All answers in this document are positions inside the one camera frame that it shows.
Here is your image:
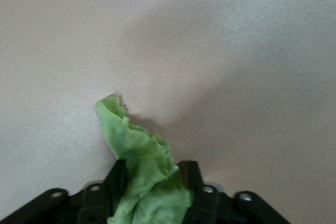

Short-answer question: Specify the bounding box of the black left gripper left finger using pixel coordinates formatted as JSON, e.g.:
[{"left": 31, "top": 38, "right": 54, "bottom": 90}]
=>
[{"left": 78, "top": 158, "right": 129, "bottom": 221}]

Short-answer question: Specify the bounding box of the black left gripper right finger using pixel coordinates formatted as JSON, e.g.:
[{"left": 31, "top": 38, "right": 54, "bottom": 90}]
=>
[{"left": 177, "top": 160, "right": 237, "bottom": 224}]

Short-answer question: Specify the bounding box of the green lettuce leaf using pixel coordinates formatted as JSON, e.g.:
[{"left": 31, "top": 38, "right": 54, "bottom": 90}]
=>
[{"left": 94, "top": 96, "right": 195, "bottom": 224}]

